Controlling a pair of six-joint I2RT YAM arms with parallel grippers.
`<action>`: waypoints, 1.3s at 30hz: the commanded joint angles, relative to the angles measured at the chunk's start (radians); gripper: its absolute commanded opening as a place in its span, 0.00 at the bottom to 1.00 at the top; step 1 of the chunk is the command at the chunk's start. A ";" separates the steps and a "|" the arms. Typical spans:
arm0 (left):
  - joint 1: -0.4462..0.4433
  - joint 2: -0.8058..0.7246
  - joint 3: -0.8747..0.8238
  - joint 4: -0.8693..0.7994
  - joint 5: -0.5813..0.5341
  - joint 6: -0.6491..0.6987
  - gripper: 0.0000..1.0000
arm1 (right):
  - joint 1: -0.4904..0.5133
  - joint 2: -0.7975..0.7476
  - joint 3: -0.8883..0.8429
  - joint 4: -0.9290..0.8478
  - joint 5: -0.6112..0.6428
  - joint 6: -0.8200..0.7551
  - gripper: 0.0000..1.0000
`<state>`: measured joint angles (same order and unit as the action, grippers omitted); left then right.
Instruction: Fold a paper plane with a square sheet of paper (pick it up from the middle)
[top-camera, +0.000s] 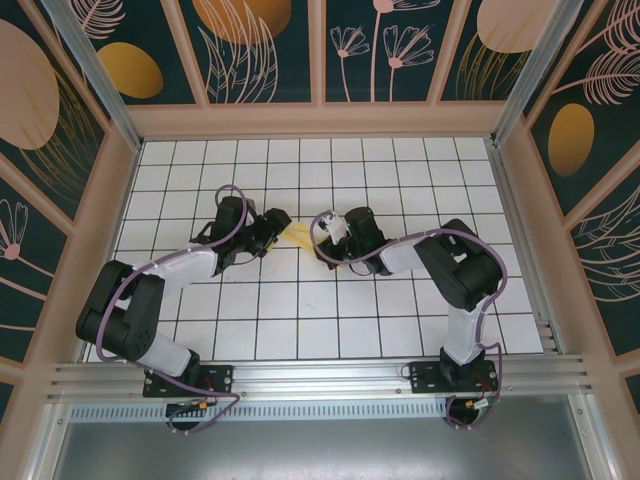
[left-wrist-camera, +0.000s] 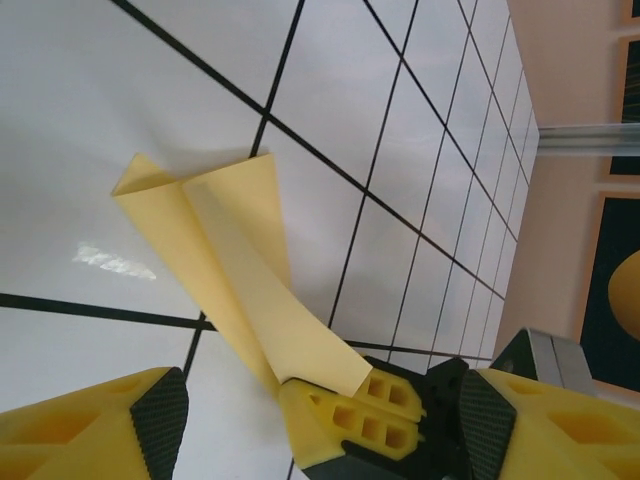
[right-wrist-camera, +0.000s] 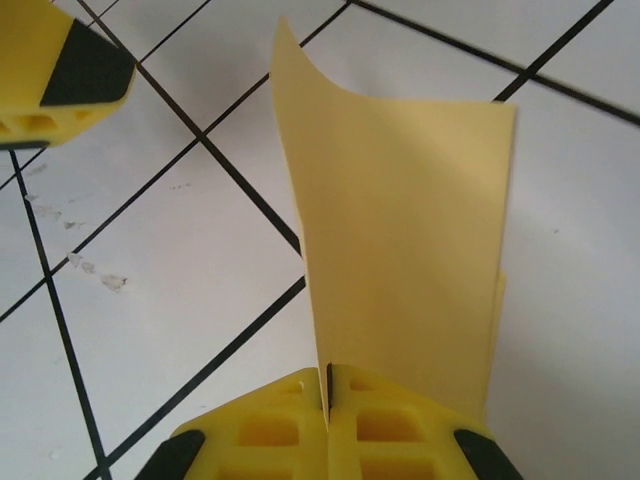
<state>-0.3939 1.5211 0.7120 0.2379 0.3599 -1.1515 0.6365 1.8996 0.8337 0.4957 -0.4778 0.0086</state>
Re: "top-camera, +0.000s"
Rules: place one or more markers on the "pale yellow paper sheet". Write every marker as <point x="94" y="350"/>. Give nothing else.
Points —
<point x="300" y="232"/>

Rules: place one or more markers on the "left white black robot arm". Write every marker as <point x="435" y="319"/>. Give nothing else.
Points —
<point x="185" y="267"/>

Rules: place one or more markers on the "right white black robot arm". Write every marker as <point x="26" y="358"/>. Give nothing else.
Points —
<point x="462" y="335"/>

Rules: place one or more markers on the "grey metal sheet panel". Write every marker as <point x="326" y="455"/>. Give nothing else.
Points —
<point x="320" y="450"/>

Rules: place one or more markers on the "long aluminium mounting rail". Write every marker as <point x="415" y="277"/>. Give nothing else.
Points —
<point x="320" y="375"/>

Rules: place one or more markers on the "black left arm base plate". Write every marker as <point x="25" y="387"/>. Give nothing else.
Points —
<point x="220" y="380"/>

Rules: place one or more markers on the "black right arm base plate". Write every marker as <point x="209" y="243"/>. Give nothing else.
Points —
<point x="425" y="382"/>

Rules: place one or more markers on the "aluminium side rail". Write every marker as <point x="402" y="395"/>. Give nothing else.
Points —
<point x="525" y="250"/>

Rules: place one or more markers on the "aluminium corner post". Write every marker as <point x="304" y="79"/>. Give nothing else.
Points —
<point x="95" y="75"/>
<point x="535" y="65"/>

